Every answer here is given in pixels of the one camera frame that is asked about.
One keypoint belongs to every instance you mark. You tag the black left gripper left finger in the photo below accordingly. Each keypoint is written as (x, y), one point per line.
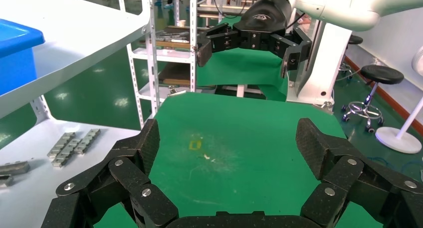
(99, 193)

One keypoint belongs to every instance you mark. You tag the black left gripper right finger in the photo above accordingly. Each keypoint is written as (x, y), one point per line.
(357, 186)

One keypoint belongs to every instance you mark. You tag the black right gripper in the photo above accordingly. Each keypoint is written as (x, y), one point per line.
(264, 21)

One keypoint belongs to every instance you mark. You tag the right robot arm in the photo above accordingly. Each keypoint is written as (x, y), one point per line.
(347, 5)

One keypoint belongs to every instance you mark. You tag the silver metal link strip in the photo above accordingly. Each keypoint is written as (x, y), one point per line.
(61, 144)
(67, 152)
(87, 141)

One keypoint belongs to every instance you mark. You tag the green covered background table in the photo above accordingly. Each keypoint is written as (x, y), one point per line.
(241, 68)

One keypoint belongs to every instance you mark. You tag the white standing fan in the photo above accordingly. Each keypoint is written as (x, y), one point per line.
(395, 140)

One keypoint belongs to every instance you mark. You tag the white slotted storage rack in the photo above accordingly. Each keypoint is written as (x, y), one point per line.
(192, 38)

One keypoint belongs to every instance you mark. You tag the white robot torso column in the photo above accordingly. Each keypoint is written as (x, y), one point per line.
(324, 64)

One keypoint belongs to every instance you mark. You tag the small white cup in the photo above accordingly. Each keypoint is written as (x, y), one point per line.
(181, 23)

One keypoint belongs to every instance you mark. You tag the brown wooden board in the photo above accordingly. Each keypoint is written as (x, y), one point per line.
(175, 74)

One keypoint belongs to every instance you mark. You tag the green table cloth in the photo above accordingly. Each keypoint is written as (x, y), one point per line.
(248, 137)

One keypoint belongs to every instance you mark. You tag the black round stool seat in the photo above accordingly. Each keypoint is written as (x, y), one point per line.
(355, 39)

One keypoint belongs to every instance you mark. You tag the black round wheeled stool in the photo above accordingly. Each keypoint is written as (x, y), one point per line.
(381, 74)

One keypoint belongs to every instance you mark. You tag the blue plastic bin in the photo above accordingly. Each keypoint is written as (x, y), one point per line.
(16, 54)

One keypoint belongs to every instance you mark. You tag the white metal shelf rack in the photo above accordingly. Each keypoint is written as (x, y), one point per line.
(82, 28)

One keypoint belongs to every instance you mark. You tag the grey metal rail piece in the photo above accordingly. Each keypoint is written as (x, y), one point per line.
(15, 168)

